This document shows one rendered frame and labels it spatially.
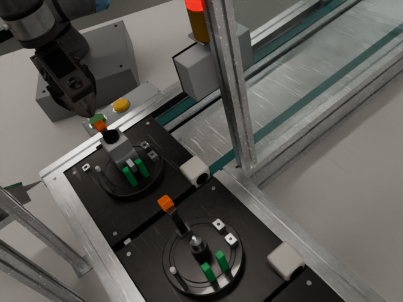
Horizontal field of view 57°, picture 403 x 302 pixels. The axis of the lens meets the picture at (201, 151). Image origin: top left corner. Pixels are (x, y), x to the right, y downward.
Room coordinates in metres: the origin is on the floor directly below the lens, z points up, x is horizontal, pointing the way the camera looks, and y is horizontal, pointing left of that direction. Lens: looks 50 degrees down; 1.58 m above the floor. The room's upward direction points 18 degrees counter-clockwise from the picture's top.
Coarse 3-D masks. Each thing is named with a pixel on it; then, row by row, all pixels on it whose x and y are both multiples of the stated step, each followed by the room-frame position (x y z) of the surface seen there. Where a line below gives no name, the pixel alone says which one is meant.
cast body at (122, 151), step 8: (104, 136) 0.52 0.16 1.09; (112, 136) 0.51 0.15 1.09; (120, 136) 0.52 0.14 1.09; (104, 144) 0.51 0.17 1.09; (112, 144) 0.50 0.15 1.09; (120, 144) 0.50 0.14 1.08; (128, 144) 0.50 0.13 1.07; (112, 152) 0.49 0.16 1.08; (120, 152) 0.49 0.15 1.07; (128, 152) 0.50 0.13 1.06; (120, 160) 0.48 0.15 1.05; (128, 160) 0.49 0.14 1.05; (120, 168) 0.48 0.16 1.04; (136, 168) 0.47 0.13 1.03
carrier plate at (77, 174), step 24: (144, 120) 0.66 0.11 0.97; (168, 144) 0.56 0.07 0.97; (72, 168) 0.59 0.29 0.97; (168, 168) 0.50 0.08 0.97; (96, 192) 0.50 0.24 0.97; (168, 192) 0.44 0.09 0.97; (192, 192) 0.43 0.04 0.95; (96, 216) 0.44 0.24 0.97; (120, 216) 0.42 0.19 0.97; (144, 216) 0.40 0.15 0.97; (120, 240) 0.37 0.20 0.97
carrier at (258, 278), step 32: (224, 192) 0.40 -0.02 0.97; (160, 224) 0.37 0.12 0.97; (192, 224) 0.34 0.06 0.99; (224, 224) 0.32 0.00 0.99; (256, 224) 0.31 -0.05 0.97; (128, 256) 0.33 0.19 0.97; (160, 256) 0.31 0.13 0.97; (192, 256) 0.28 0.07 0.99; (224, 256) 0.24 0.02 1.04; (256, 256) 0.25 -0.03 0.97; (288, 256) 0.23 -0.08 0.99; (160, 288) 0.25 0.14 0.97; (192, 288) 0.23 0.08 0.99; (224, 288) 0.21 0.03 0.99; (256, 288) 0.20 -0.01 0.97
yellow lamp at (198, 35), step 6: (192, 12) 0.47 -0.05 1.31; (198, 12) 0.46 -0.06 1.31; (192, 18) 0.47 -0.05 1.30; (198, 18) 0.46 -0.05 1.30; (204, 18) 0.46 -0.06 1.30; (192, 24) 0.47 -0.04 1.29; (198, 24) 0.46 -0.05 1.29; (204, 24) 0.46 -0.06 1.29; (192, 30) 0.48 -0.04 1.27; (198, 30) 0.46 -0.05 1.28; (204, 30) 0.46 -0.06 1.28; (198, 36) 0.47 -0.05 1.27; (204, 36) 0.46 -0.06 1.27; (204, 42) 0.46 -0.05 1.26
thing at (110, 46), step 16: (96, 32) 1.16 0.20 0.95; (112, 32) 1.12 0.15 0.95; (96, 48) 1.06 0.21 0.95; (112, 48) 1.03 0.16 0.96; (128, 48) 1.03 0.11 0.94; (96, 64) 0.97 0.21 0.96; (112, 64) 0.94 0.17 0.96; (128, 64) 0.92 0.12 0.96; (96, 80) 0.90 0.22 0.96; (112, 80) 0.90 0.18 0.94; (128, 80) 0.89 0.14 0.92; (48, 96) 0.90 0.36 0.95; (112, 96) 0.90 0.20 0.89; (48, 112) 0.90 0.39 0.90; (64, 112) 0.90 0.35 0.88
